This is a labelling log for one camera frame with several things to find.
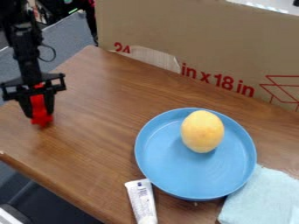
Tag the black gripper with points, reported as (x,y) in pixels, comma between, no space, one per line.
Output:
(18,88)

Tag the red rectangular block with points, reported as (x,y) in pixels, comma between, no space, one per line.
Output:
(40,117)

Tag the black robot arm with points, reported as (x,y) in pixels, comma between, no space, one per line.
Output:
(21,30)

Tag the white tube of cream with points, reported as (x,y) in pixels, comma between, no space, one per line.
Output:
(140,194)

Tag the yellow lemon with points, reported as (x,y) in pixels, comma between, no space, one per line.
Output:
(201,131)

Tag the blue plate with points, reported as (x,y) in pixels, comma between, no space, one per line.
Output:
(189,175)

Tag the light blue towel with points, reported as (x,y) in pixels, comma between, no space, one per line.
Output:
(265,201)

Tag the cardboard box wall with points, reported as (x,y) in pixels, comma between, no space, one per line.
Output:
(237,44)

